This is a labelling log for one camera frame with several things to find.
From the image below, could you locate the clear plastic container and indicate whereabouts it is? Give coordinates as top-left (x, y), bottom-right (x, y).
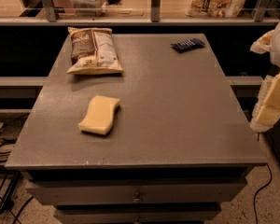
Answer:
top-left (71, 0), bottom-right (106, 17)

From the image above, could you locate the black floor cables left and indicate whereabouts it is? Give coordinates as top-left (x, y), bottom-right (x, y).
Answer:
top-left (0, 113), bottom-right (35, 224)

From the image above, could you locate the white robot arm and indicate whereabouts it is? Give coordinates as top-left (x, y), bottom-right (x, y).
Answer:
top-left (250, 22), bottom-right (280, 133)

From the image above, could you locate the grey drawer cabinet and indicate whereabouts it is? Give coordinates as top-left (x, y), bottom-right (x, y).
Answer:
top-left (7, 35), bottom-right (266, 224)

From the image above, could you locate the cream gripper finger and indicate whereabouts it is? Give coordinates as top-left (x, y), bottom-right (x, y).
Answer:
top-left (250, 73), bottom-right (280, 133)
top-left (250, 30), bottom-right (273, 54)

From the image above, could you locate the dark blue packet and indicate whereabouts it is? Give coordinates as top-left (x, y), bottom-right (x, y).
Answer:
top-left (171, 38), bottom-right (205, 53)

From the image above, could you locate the metal shelf rail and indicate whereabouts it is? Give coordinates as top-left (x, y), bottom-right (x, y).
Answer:
top-left (0, 0), bottom-right (280, 27)

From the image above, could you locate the black floor cable right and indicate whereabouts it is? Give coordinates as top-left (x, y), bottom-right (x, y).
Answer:
top-left (252, 163), bottom-right (273, 224)

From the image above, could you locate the colourful bag on shelf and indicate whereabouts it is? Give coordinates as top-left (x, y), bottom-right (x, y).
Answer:
top-left (186, 0), bottom-right (245, 18)

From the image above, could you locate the brown snack bag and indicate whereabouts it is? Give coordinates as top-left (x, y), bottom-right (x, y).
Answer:
top-left (67, 27), bottom-right (123, 75)

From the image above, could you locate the yellow sponge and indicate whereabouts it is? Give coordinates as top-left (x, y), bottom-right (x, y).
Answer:
top-left (78, 95), bottom-right (120, 135)

